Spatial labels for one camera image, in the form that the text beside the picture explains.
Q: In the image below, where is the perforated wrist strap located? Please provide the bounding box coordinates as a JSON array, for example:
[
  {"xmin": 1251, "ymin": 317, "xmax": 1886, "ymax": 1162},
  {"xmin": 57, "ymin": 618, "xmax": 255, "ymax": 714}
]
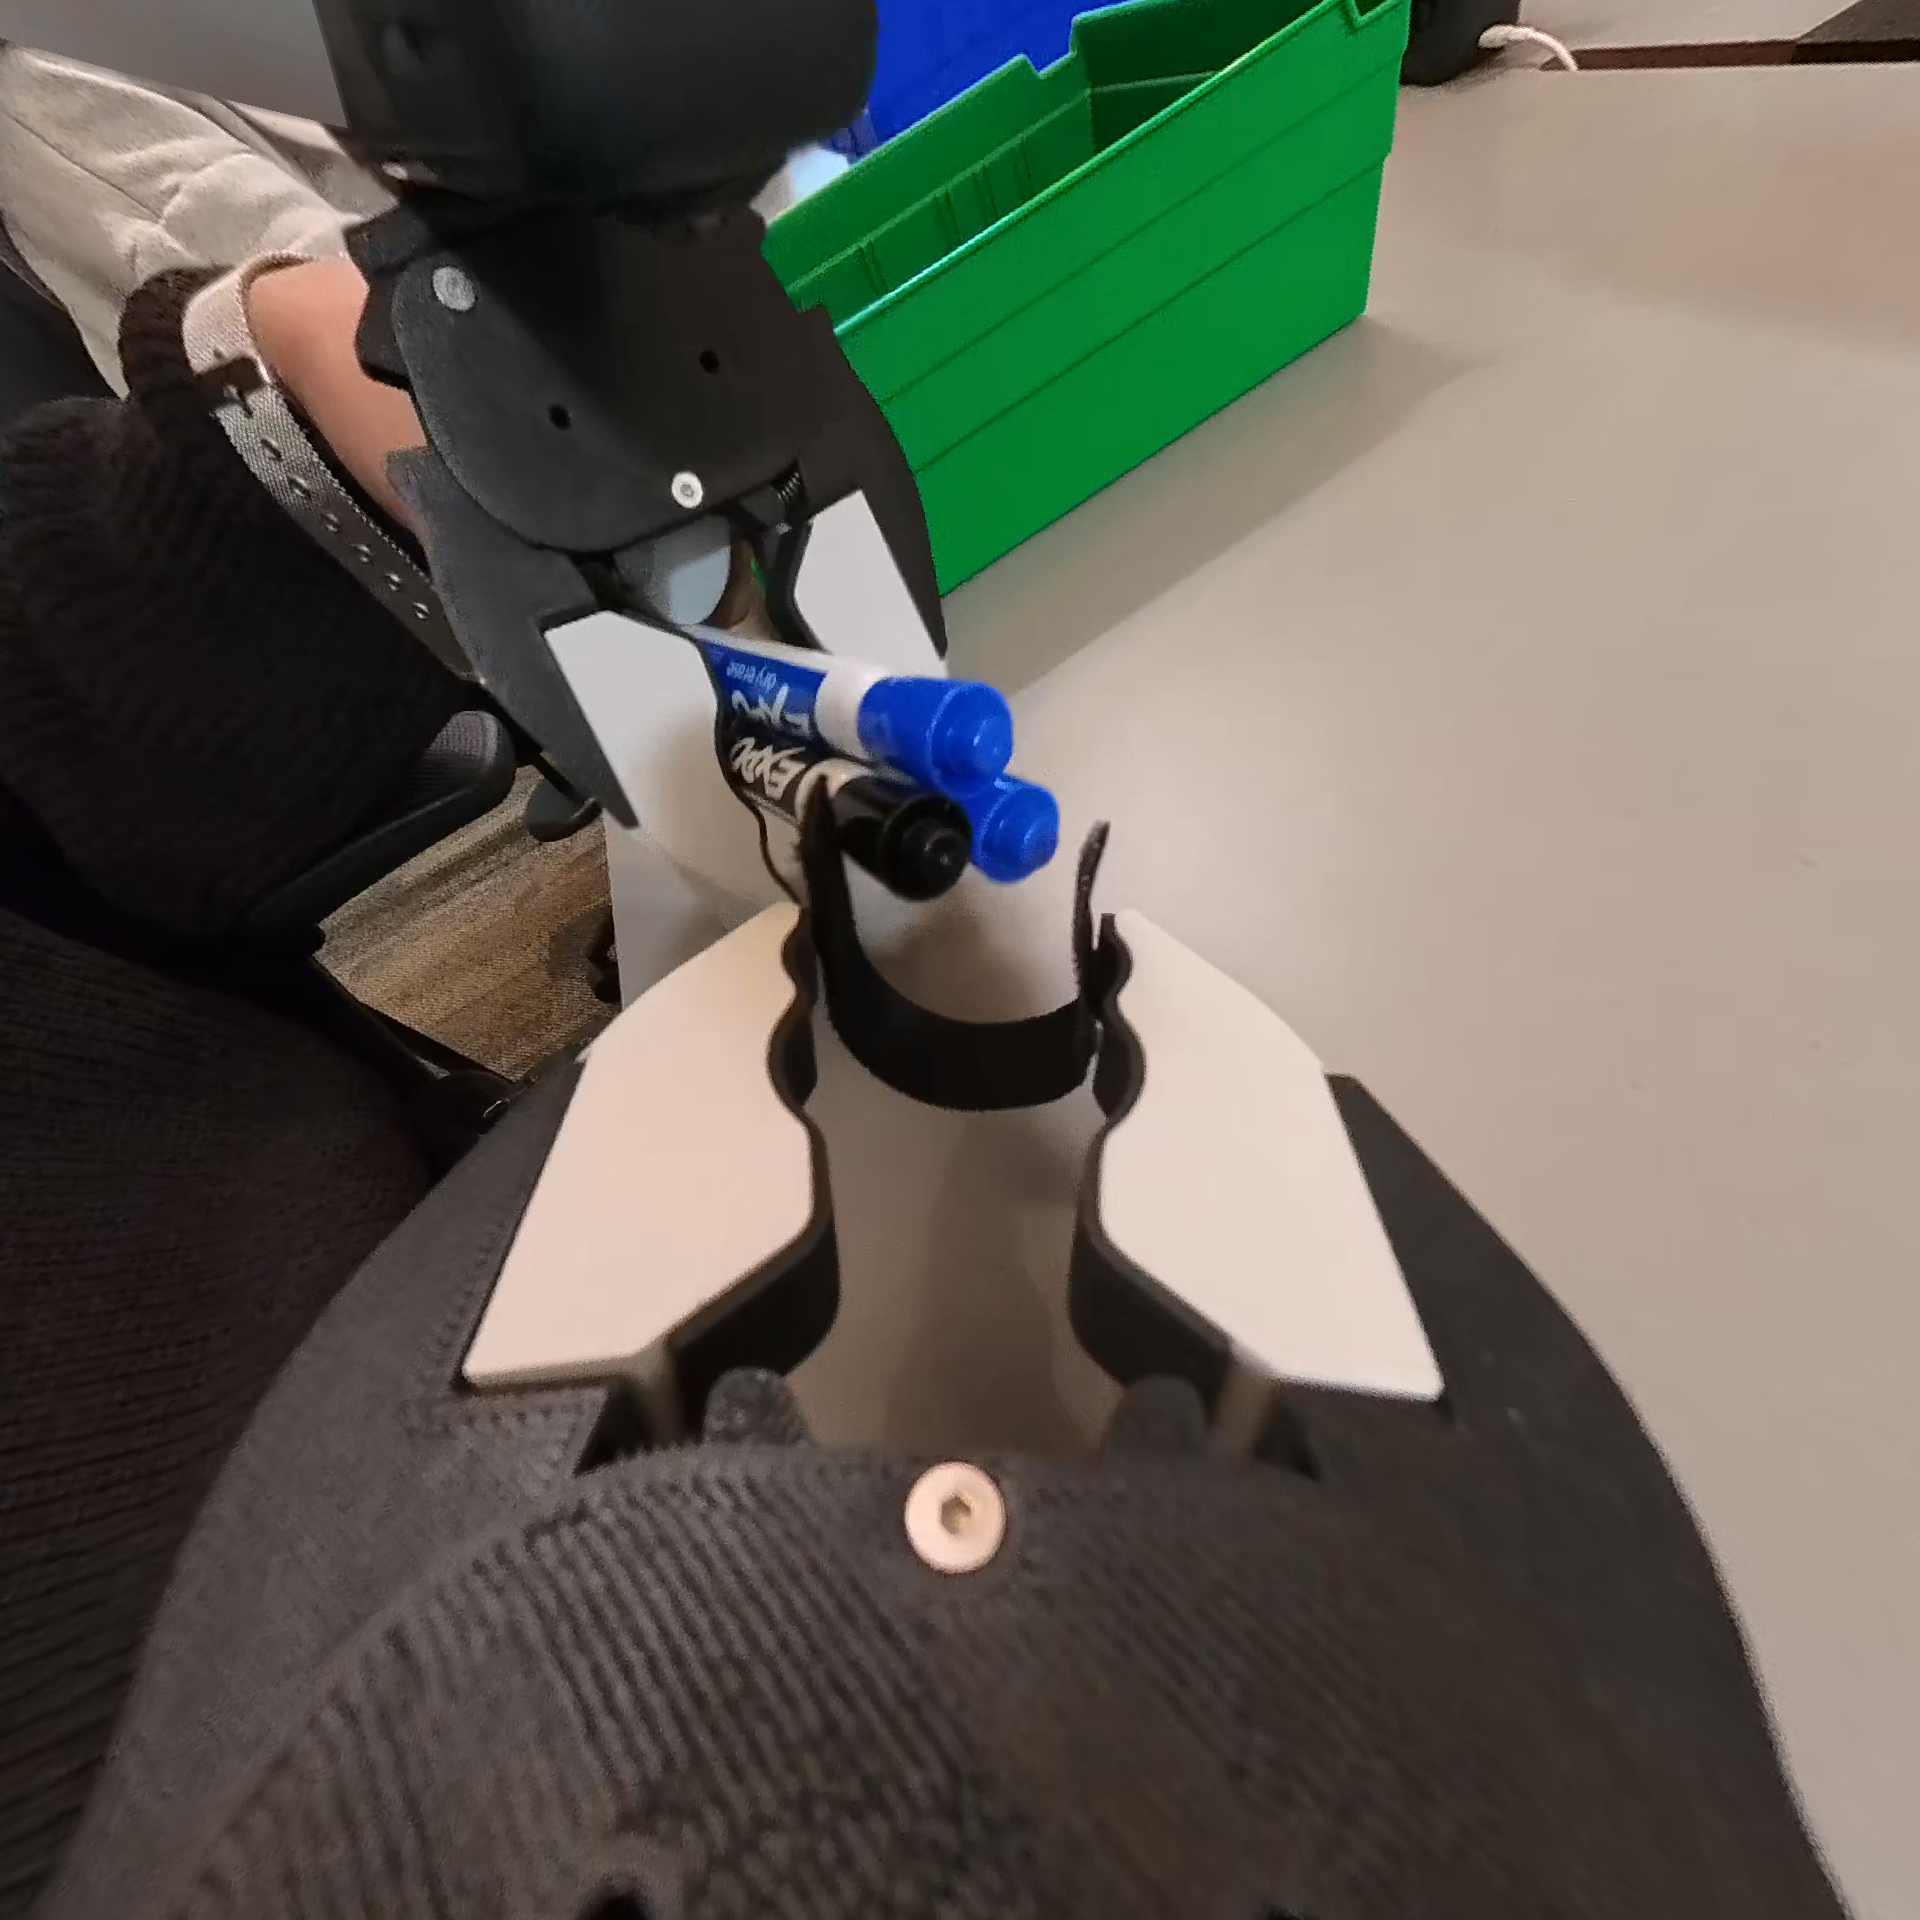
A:
[{"xmin": 209, "ymin": 375, "xmax": 476, "ymax": 679}]

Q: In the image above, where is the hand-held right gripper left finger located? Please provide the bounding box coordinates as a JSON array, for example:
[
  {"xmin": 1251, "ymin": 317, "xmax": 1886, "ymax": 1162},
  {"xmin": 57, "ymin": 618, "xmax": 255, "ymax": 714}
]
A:
[{"xmin": 463, "ymin": 904, "xmax": 839, "ymax": 1439}]

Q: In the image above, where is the person's black clothing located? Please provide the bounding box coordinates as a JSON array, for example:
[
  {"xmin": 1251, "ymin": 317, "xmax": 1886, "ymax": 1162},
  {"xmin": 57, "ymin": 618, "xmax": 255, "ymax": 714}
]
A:
[{"xmin": 0, "ymin": 900, "xmax": 587, "ymax": 1893}]

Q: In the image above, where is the blue plastic bin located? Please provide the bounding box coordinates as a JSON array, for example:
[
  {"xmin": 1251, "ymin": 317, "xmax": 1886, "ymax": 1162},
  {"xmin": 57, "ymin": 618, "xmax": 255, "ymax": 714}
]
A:
[{"xmin": 829, "ymin": 0, "xmax": 1144, "ymax": 160}]

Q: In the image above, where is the black dry erase marker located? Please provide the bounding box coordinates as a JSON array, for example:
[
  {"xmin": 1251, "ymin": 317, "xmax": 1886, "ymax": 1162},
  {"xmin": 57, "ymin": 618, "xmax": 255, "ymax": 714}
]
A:
[{"xmin": 721, "ymin": 715, "xmax": 978, "ymax": 904}]

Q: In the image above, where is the person's left hand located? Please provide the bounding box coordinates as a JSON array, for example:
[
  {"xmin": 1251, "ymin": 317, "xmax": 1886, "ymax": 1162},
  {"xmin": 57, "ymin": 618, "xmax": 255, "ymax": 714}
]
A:
[{"xmin": 243, "ymin": 258, "xmax": 432, "ymax": 530}]

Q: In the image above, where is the black power adapter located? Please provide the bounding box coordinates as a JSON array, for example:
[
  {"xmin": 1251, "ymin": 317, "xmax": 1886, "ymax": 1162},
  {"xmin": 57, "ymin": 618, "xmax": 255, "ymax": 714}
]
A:
[{"xmin": 1403, "ymin": 0, "xmax": 1520, "ymax": 87}]

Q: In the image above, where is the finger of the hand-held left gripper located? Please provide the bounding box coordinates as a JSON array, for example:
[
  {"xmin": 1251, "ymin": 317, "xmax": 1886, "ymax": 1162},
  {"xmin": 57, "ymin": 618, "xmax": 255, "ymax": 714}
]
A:
[
  {"xmin": 543, "ymin": 604, "xmax": 812, "ymax": 919},
  {"xmin": 783, "ymin": 491, "xmax": 954, "ymax": 686}
]

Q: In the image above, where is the metal band wristwatch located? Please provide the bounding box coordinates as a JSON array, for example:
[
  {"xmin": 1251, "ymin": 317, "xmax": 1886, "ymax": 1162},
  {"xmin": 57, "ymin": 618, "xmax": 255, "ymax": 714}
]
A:
[{"xmin": 180, "ymin": 252, "xmax": 326, "ymax": 380}]

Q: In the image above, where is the black strap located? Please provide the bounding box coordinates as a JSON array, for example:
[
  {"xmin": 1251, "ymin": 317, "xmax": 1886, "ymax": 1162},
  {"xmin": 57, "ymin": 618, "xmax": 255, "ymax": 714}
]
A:
[{"xmin": 794, "ymin": 780, "xmax": 1136, "ymax": 1114}]

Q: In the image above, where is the grey desk with wooden edge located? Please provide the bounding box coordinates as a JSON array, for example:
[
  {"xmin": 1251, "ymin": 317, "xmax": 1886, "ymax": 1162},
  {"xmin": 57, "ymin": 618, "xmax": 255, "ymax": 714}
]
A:
[{"xmin": 600, "ymin": 58, "xmax": 1920, "ymax": 1920}]

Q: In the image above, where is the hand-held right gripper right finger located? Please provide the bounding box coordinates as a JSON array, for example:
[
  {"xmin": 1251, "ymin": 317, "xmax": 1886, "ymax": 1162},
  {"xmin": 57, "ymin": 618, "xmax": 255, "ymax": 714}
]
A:
[{"xmin": 1068, "ymin": 906, "xmax": 1446, "ymax": 1460}]

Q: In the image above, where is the person's left forearm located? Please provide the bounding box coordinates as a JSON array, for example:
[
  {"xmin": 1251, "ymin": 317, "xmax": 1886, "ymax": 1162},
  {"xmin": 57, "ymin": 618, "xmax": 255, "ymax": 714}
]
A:
[{"xmin": 0, "ymin": 268, "xmax": 514, "ymax": 935}]

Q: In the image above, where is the blue dry erase marker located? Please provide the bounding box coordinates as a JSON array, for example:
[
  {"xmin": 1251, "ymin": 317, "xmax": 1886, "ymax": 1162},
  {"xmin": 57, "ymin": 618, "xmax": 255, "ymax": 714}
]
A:
[
  {"xmin": 961, "ymin": 771, "xmax": 1063, "ymax": 888},
  {"xmin": 694, "ymin": 626, "xmax": 1017, "ymax": 783}
]

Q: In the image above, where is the green plastic bin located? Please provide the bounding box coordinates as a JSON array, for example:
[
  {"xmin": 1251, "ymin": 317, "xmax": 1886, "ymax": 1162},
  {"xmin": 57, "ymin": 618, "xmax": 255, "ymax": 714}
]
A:
[{"xmin": 763, "ymin": 0, "xmax": 1415, "ymax": 595}]

